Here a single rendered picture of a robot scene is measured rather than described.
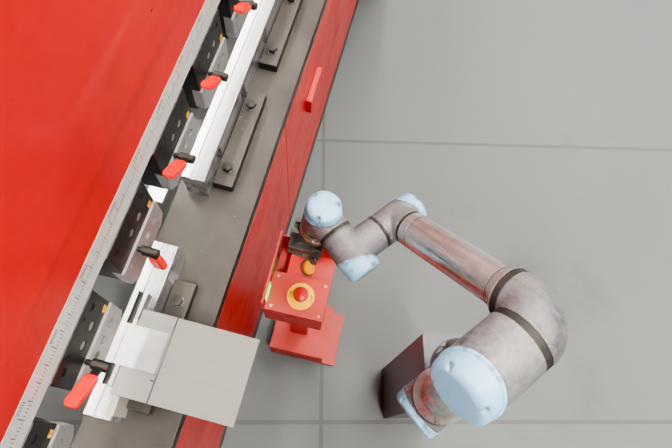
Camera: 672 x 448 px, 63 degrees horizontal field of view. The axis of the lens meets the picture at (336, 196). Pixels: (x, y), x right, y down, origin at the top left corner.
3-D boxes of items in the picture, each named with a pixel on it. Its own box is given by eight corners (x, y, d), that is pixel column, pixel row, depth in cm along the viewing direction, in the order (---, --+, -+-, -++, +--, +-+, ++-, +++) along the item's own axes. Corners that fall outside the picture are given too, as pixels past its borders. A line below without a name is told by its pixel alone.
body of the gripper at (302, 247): (294, 225, 138) (298, 208, 127) (327, 234, 138) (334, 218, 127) (286, 254, 135) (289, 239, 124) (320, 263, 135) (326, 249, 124)
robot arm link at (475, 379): (470, 402, 128) (566, 363, 79) (422, 445, 124) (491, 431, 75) (436, 359, 132) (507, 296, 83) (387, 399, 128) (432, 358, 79)
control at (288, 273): (320, 330, 154) (323, 317, 138) (264, 317, 155) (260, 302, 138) (335, 263, 162) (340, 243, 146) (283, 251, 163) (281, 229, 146)
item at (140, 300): (115, 387, 116) (111, 385, 113) (102, 383, 116) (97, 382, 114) (151, 296, 124) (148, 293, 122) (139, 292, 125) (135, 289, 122)
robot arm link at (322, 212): (322, 233, 109) (297, 200, 111) (315, 249, 119) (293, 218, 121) (353, 212, 112) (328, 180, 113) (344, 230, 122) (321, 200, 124)
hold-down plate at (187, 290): (152, 415, 123) (149, 414, 120) (129, 408, 123) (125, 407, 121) (198, 287, 135) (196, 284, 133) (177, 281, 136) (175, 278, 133)
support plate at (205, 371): (233, 427, 113) (233, 427, 112) (110, 393, 114) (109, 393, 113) (260, 340, 120) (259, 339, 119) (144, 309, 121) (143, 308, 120)
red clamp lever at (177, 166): (175, 173, 99) (196, 154, 107) (153, 167, 99) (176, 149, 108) (175, 182, 99) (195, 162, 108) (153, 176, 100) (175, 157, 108)
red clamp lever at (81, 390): (78, 404, 82) (112, 360, 91) (52, 397, 83) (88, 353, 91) (78, 413, 83) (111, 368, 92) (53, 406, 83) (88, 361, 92)
